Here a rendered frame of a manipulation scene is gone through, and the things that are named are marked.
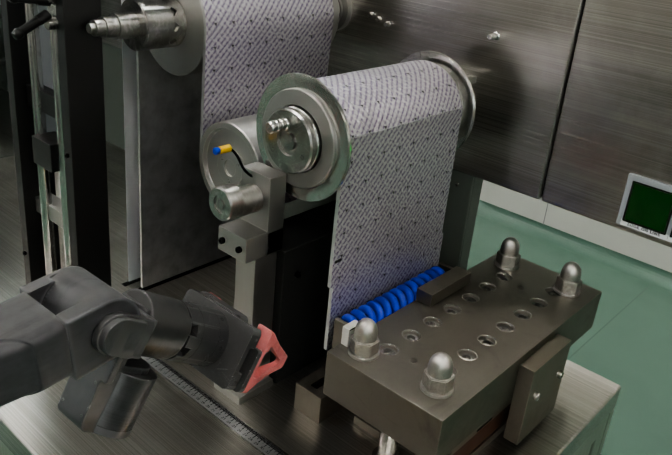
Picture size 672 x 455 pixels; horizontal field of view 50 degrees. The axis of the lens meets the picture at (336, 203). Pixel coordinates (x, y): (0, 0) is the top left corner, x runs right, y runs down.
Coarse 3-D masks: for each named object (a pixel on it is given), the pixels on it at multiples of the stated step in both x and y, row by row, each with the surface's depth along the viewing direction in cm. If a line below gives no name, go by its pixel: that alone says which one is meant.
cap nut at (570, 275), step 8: (568, 264) 99; (576, 264) 99; (568, 272) 99; (576, 272) 99; (560, 280) 100; (568, 280) 99; (576, 280) 99; (560, 288) 100; (568, 288) 99; (576, 288) 99; (568, 296) 100; (576, 296) 100
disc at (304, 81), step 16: (288, 80) 82; (304, 80) 80; (272, 96) 84; (320, 96) 79; (336, 112) 78; (256, 128) 87; (336, 128) 78; (336, 160) 80; (336, 176) 80; (288, 192) 86; (304, 192) 84; (320, 192) 83
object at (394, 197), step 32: (416, 128) 89; (448, 128) 94; (352, 160) 81; (384, 160) 86; (416, 160) 91; (448, 160) 97; (352, 192) 83; (384, 192) 88; (416, 192) 94; (448, 192) 100; (352, 224) 85; (384, 224) 90; (416, 224) 96; (352, 256) 87; (384, 256) 93
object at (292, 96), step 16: (288, 96) 81; (304, 96) 80; (272, 112) 84; (320, 112) 79; (320, 128) 79; (336, 144) 79; (272, 160) 86; (320, 160) 81; (288, 176) 85; (304, 176) 83; (320, 176) 81
